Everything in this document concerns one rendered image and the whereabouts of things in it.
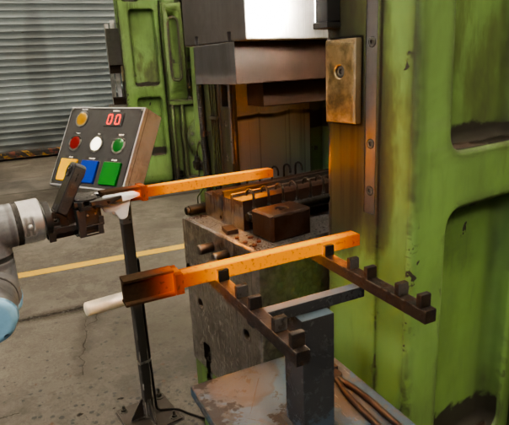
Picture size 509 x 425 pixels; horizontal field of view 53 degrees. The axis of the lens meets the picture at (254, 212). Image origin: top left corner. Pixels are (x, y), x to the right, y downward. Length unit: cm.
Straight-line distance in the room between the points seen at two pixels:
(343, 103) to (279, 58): 25
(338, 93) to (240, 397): 64
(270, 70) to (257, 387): 72
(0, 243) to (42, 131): 800
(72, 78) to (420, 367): 829
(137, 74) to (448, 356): 514
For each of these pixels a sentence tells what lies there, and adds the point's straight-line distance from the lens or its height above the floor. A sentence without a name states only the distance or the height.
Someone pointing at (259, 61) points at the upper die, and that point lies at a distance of 125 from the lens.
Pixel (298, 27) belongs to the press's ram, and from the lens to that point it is 126.
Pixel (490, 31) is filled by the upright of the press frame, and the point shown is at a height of 136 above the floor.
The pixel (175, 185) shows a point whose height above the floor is 105.
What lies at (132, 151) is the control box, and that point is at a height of 107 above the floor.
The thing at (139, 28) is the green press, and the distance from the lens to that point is 609.
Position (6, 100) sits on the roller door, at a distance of 906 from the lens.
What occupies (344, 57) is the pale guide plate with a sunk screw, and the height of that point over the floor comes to 132.
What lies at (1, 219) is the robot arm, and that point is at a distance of 112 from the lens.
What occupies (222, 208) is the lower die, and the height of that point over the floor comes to 95.
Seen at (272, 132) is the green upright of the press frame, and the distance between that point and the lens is 161.
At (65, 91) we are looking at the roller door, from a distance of 907.
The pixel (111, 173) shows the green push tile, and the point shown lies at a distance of 164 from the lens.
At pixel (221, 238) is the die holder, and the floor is 91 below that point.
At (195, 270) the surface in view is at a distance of 86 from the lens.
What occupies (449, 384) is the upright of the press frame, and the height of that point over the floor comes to 51.
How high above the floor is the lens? 132
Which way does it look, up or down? 16 degrees down
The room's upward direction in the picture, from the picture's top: 3 degrees counter-clockwise
